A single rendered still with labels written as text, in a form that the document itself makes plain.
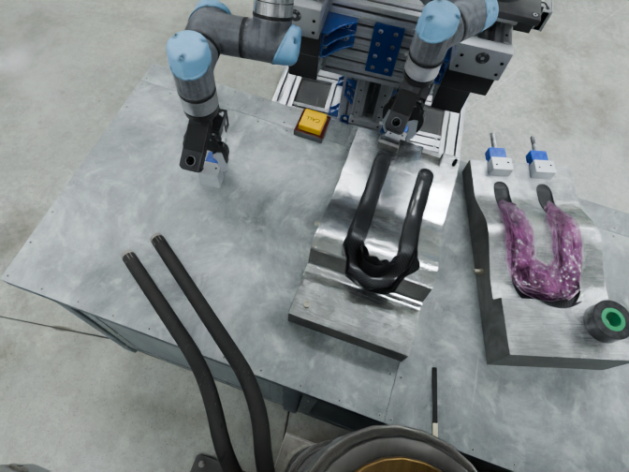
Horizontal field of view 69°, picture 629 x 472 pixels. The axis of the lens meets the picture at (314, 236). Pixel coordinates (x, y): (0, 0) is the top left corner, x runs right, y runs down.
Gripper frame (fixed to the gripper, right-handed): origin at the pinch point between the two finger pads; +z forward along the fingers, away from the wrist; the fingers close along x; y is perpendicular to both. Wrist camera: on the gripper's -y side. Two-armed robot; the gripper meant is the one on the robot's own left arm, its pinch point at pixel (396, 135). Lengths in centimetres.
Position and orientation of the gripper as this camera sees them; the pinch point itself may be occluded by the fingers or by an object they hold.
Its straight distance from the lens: 122.7
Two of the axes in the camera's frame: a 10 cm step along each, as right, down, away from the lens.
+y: 4.2, -8.0, 4.2
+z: -0.7, 4.3, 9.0
